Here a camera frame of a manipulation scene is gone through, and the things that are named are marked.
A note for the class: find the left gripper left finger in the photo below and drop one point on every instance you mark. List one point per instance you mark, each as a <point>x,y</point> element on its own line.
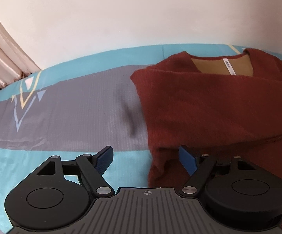
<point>91,170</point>

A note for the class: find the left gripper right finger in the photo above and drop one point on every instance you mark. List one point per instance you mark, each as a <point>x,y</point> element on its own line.
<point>199,167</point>

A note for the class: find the blue grey patterned bedsheet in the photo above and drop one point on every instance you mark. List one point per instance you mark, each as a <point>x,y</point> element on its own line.
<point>78,107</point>

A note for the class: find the pink patterned curtain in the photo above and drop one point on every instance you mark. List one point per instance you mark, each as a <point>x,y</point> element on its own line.
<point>15,64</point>

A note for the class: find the dark red knit sweater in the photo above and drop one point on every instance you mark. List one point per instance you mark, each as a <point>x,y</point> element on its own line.
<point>196,102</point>

